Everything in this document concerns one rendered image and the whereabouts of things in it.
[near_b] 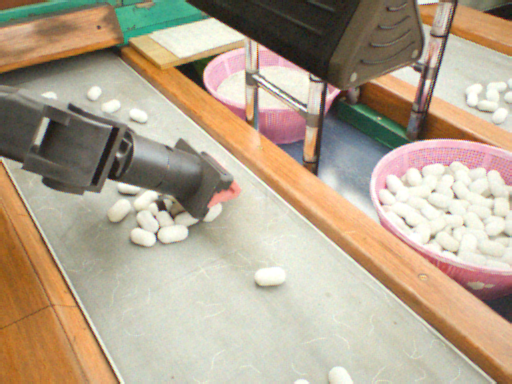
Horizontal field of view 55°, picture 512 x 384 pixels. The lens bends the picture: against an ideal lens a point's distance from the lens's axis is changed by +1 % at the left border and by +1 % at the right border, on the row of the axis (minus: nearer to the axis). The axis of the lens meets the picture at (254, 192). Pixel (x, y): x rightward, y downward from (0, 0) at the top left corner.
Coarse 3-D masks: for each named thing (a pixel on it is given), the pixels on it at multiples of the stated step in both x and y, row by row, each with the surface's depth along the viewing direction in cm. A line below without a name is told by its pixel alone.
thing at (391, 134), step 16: (448, 0) 70; (448, 16) 71; (432, 32) 73; (448, 32) 72; (432, 48) 74; (416, 64) 78; (432, 64) 76; (432, 80) 78; (352, 96) 93; (416, 96) 80; (352, 112) 94; (368, 112) 92; (416, 112) 81; (368, 128) 92; (384, 128) 88; (400, 128) 88; (416, 128) 83; (384, 144) 90; (400, 144) 87
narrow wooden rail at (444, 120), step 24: (336, 96) 101; (360, 96) 95; (384, 96) 90; (408, 96) 86; (432, 96) 86; (408, 120) 87; (432, 120) 83; (456, 120) 80; (480, 120) 80; (504, 144) 75
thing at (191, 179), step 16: (176, 144) 63; (176, 160) 56; (192, 160) 58; (176, 176) 56; (192, 176) 57; (208, 176) 58; (224, 176) 57; (160, 192) 57; (176, 192) 58; (192, 192) 59; (208, 192) 58; (192, 208) 59; (208, 208) 59
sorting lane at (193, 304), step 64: (192, 128) 83; (256, 192) 70; (64, 256) 61; (128, 256) 61; (192, 256) 61; (256, 256) 61; (320, 256) 61; (128, 320) 53; (192, 320) 53; (256, 320) 53; (320, 320) 53; (384, 320) 53
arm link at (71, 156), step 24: (0, 96) 44; (24, 96) 44; (0, 120) 44; (24, 120) 44; (72, 120) 46; (0, 144) 44; (24, 144) 45; (48, 144) 46; (72, 144) 46; (96, 144) 48; (24, 168) 46; (48, 168) 46; (72, 168) 47; (96, 168) 50
